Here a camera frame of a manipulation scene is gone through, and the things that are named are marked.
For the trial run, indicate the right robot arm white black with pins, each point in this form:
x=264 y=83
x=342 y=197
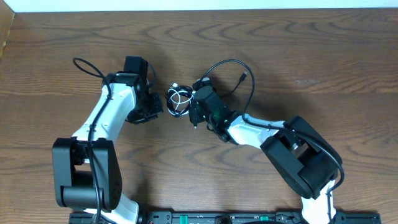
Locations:
x=305 y=161

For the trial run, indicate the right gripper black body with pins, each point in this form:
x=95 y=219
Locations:
x=196 y=116

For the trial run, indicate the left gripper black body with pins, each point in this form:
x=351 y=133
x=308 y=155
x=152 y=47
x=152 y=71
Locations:
x=148 y=109

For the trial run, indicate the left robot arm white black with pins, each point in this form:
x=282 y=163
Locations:
x=85 y=166

